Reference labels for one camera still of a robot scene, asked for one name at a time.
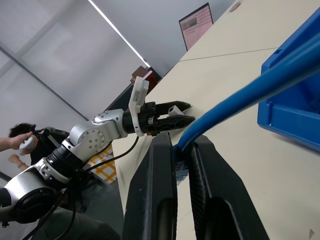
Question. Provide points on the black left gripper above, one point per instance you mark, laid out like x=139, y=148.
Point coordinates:
x=149, y=117

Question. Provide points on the white ceiling light strip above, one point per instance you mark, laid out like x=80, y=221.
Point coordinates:
x=120, y=32

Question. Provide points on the red brown box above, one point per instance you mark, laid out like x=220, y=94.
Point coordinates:
x=147, y=77

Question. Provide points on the person's left hand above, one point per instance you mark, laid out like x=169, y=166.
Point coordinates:
x=15, y=160

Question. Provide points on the white handheld controller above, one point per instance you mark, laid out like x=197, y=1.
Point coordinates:
x=28, y=145

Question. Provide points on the person in black shirt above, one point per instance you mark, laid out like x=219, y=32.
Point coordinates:
x=47, y=142

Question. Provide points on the person's right hand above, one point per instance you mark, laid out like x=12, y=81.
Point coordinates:
x=17, y=141

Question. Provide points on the yellow white checkered cloth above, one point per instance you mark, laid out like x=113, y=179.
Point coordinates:
x=105, y=165

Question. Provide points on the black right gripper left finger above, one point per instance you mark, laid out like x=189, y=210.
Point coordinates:
x=150, y=200

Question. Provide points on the white coupler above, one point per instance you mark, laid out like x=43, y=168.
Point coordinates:
x=174, y=110

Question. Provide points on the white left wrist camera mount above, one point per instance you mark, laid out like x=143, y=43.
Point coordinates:
x=137, y=100

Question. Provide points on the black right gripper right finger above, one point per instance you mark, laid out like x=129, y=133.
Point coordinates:
x=225, y=205

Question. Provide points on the monitor with pink screen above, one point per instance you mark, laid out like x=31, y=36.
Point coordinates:
x=196, y=25

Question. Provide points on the blue plastic bin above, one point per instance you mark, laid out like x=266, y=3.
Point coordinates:
x=287, y=122

